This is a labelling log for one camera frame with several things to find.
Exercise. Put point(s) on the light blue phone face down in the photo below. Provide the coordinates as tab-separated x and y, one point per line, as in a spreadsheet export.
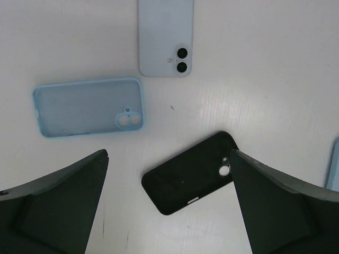
165	37

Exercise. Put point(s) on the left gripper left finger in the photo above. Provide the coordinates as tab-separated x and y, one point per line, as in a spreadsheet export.
54	213

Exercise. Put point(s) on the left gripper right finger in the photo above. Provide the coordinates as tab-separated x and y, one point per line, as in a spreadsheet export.
281	213

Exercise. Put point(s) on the light blue two-hole phone case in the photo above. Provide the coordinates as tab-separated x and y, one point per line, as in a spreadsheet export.
89	107

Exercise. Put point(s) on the black two-hole phone case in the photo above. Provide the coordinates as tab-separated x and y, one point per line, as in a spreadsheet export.
192	174

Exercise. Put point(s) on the light blue three-hole phone case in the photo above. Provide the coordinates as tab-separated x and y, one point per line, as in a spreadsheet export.
332	176

